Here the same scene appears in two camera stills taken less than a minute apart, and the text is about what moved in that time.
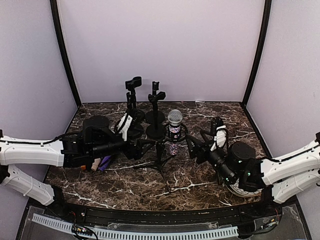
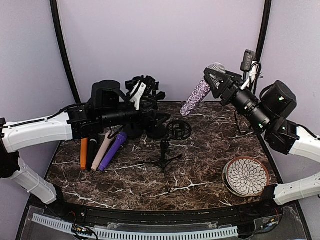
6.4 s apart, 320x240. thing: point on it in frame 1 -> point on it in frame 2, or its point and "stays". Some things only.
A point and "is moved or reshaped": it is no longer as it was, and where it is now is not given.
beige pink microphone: x=95 y=164 is moved or reshaped
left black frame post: x=54 y=13 stays
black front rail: x=269 y=209 stays
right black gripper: x=199 y=147 -> x=228 y=88
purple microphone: x=104 y=162 is moved or reshaped
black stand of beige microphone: x=155 y=116 stays
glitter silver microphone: x=175 y=118 -> x=199 y=92
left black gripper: x=138 y=153 -> x=152 y=120
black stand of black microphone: x=137 y=114 -> x=133 y=130
